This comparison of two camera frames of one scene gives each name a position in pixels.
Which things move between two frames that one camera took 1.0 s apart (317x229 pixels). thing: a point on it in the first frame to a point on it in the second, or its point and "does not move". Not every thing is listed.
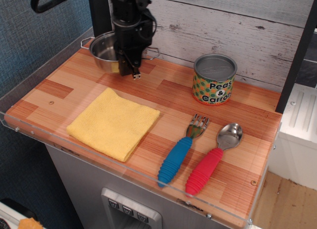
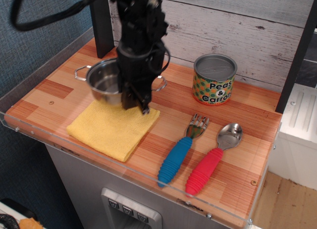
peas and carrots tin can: (213, 78) does not move
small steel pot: (105, 55) to (102, 77)
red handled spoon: (229, 135) does not move
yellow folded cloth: (113, 124) does not move
